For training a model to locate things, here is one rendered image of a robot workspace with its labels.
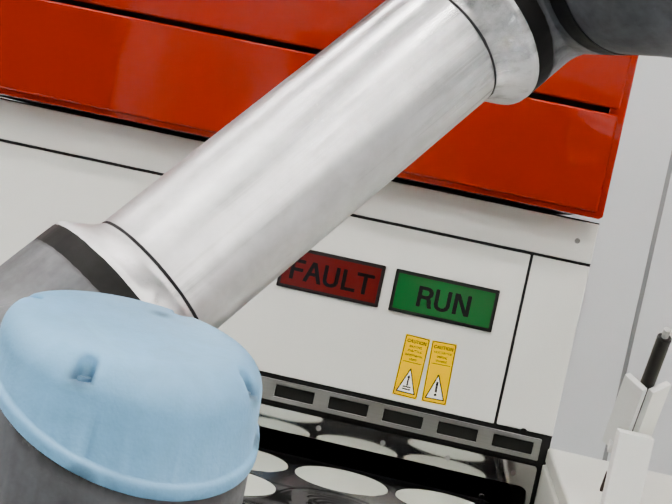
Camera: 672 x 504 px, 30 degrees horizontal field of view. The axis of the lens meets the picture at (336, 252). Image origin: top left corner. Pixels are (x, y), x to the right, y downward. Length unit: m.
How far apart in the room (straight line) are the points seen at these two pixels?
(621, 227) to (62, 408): 2.48
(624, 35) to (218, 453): 0.35
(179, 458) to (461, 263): 0.93
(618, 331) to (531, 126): 1.60
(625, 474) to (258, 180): 0.52
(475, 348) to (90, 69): 0.53
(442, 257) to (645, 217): 1.55
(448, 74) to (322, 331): 0.73
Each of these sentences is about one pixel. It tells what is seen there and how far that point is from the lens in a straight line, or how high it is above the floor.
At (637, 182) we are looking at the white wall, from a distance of 2.92.
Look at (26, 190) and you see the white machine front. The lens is 1.50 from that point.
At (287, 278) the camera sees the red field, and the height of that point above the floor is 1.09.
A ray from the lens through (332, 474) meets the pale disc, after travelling 1.36.
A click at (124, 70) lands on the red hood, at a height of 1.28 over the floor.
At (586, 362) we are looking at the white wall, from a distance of 2.93.
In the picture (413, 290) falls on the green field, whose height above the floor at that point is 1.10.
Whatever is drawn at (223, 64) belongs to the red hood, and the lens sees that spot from 1.39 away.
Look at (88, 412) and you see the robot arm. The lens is 0.50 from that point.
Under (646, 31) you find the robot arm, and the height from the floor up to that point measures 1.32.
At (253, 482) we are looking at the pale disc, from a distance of 1.25.
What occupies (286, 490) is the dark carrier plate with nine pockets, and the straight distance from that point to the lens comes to 1.25.
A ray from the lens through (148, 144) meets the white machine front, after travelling 1.46.
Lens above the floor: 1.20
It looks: 3 degrees down
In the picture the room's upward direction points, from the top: 12 degrees clockwise
